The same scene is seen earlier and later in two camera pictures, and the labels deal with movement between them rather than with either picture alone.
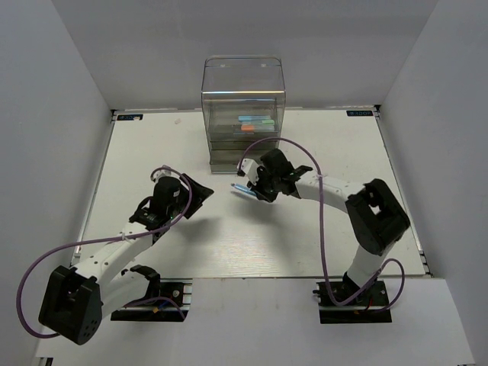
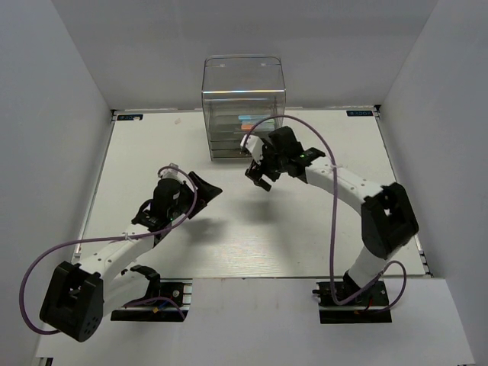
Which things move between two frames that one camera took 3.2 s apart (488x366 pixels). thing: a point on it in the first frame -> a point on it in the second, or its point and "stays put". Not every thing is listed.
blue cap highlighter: [253, 117] stays put
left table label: [130, 117] stays put
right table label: [359, 113] stays put
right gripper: [258, 189] -> [255, 172]
